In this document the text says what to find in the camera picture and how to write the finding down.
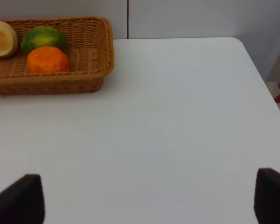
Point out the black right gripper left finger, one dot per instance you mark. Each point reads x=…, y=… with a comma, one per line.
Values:
x=23, y=201

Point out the green lime toy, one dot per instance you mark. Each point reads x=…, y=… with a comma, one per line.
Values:
x=43, y=36

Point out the orange tangerine toy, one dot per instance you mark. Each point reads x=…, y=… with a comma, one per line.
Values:
x=47, y=59

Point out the red yellow peach toy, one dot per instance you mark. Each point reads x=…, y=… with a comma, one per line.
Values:
x=8, y=40

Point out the light orange wicker basket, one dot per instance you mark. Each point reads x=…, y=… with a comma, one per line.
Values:
x=89, y=48

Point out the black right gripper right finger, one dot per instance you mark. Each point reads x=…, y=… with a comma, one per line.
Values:
x=267, y=196

